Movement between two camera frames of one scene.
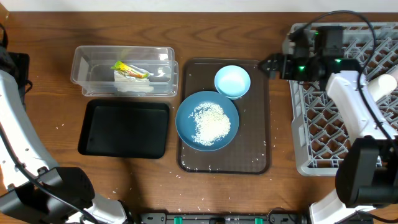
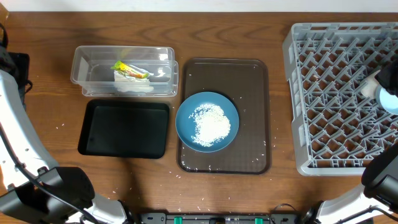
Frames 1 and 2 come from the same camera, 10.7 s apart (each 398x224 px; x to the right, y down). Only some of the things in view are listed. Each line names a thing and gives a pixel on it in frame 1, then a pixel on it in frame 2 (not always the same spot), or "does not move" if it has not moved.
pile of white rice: [212, 124] does not move
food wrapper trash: [129, 84] does not move
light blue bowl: [232, 82] to [386, 101]
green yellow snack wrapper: [130, 70] does not move
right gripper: [285, 60] to [386, 74]
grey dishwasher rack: [319, 137] does not move
